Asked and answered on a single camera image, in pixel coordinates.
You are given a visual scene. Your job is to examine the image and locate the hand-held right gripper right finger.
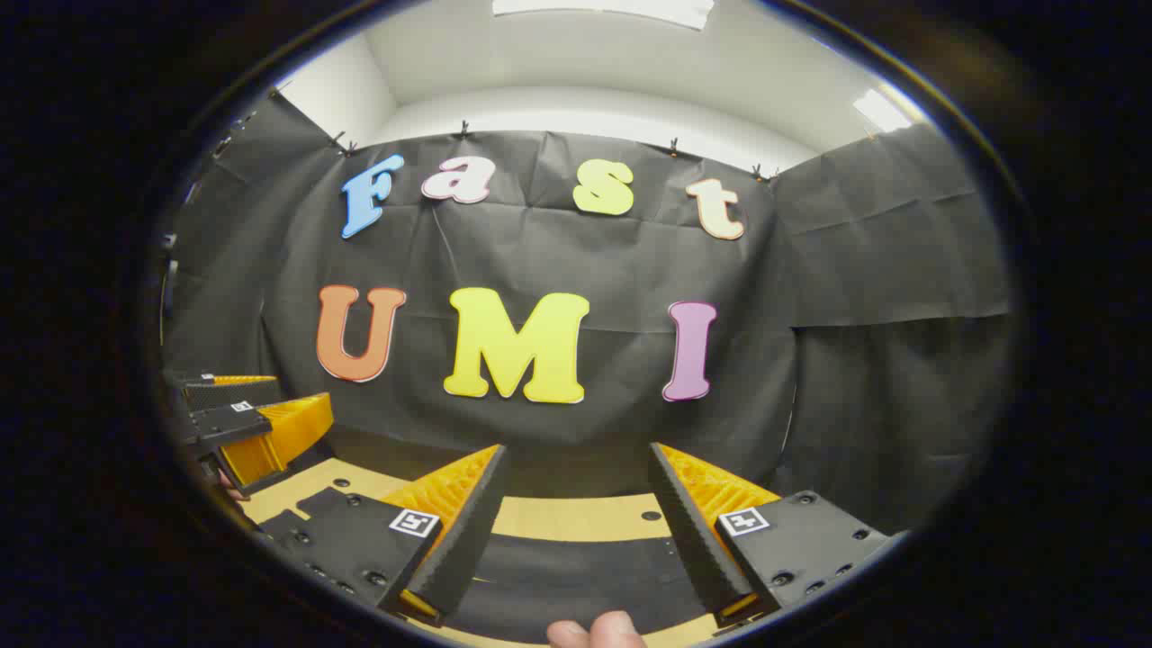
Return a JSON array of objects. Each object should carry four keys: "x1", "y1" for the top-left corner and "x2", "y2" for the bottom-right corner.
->
[{"x1": 648, "y1": 441, "x2": 894, "y2": 631}]

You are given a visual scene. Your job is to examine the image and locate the dark grey jeans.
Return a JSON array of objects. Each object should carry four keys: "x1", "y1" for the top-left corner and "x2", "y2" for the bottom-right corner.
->
[{"x1": 447, "y1": 533, "x2": 716, "y2": 645}]

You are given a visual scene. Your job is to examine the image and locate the black backdrop cloth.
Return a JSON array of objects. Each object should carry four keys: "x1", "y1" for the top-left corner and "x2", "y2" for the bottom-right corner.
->
[{"x1": 162, "y1": 90, "x2": 1018, "y2": 541}]

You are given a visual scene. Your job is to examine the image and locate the ceiling light panel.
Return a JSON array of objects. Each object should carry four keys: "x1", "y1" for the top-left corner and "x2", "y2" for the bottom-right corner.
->
[{"x1": 852, "y1": 88, "x2": 914, "y2": 133}]

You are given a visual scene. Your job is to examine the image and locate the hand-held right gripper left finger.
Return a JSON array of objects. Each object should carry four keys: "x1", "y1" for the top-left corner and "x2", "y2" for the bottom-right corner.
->
[{"x1": 258, "y1": 444, "x2": 512, "y2": 628}]

